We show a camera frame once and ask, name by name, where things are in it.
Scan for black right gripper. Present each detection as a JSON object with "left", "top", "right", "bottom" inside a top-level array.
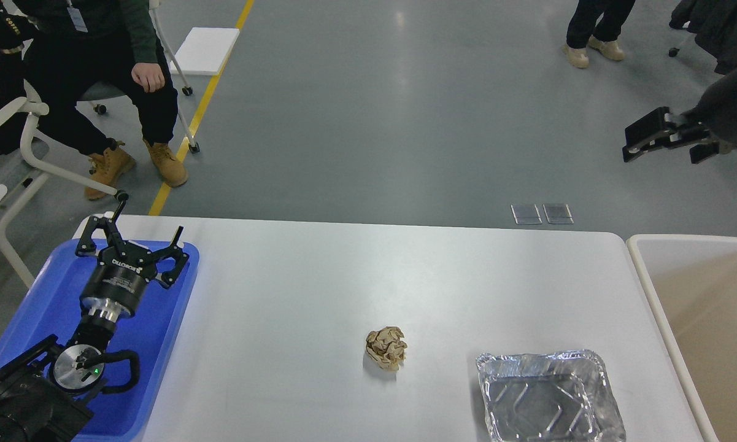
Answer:
[{"left": 622, "top": 68, "right": 737, "bottom": 163}]

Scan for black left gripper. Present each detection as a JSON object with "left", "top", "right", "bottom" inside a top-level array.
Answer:
[{"left": 74, "top": 201, "right": 190, "bottom": 319}]

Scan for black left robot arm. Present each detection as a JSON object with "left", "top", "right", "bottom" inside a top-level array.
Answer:
[{"left": 0, "top": 205, "right": 199, "bottom": 441}]

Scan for blue plastic tray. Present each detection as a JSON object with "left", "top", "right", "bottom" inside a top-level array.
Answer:
[{"left": 0, "top": 239, "right": 199, "bottom": 441}]

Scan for rolling rack with dark coats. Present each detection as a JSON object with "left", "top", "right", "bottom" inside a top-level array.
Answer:
[{"left": 669, "top": 1, "right": 737, "bottom": 74}]

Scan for person in black trousers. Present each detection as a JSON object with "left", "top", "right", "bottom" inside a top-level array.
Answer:
[{"left": 562, "top": 1, "right": 635, "bottom": 68}]

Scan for right floor metal plate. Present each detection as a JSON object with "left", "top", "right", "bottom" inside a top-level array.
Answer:
[{"left": 542, "top": 203, "right": 575, "bottom": 225}]

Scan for floor metal plate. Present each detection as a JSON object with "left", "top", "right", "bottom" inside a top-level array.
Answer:
[
  {"left": 511, "top": 204, "right": 542, "bottom": 225},
  {"left": 542, "top": 203, "right": 575, "bottom": 225}
]

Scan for beige plastic bin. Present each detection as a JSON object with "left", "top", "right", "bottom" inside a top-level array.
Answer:
[{"left": 627, "top": 235, "right": 737, "bottom": 441}]

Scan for left floor metal plate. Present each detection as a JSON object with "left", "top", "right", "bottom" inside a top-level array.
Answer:
[{"left": 511, "top": 204, "right": 542, "bottom": 225}]

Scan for white office chair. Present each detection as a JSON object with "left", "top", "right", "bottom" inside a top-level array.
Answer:
[{"left": 0, "top": 81, "right": 129, "bottom": 289}]

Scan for seated person tan boots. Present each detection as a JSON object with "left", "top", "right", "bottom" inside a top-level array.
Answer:
[{"left": 15, "top": 1, "right": 188, "bottom": 187}]

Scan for white foam board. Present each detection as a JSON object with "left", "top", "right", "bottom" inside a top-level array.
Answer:
[{"left": 169, "top": 27, "right": 240, "bottom": 76}]

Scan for crumpled brown paper ball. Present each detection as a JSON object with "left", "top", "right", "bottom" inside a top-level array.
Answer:
[{"left": 365, "top": 325, "right": 407, "bottom": 372}]

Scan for aluminium foil tray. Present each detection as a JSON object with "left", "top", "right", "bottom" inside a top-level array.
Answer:
[{"left": 476, "top": 349, "right": 627, "bottom": 441}]

